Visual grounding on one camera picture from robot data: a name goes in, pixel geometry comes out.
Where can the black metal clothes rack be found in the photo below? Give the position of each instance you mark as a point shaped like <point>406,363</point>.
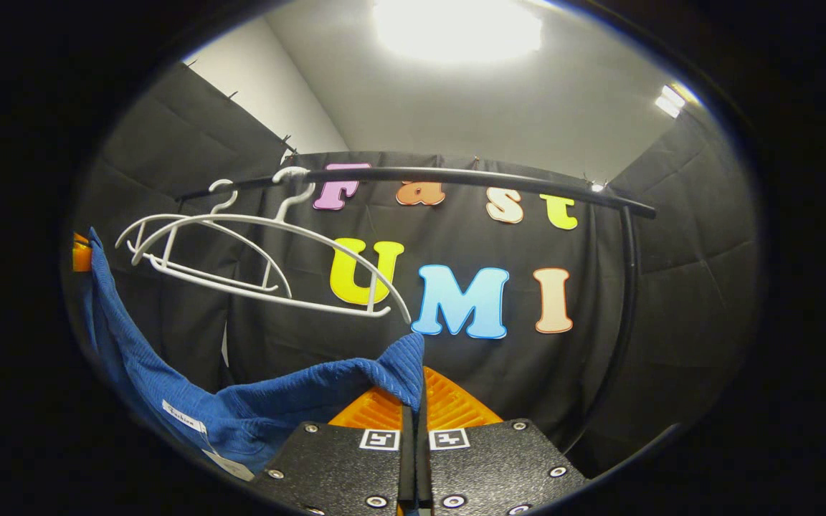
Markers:
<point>456,175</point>

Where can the white plastic hanger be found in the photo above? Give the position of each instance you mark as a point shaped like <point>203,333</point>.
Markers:
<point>255,219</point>
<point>162,217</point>

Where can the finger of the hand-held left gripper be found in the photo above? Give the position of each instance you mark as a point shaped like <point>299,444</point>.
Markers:
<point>82,254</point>

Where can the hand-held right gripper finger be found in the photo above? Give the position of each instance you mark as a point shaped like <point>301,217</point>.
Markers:
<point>407,466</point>
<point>424,466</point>

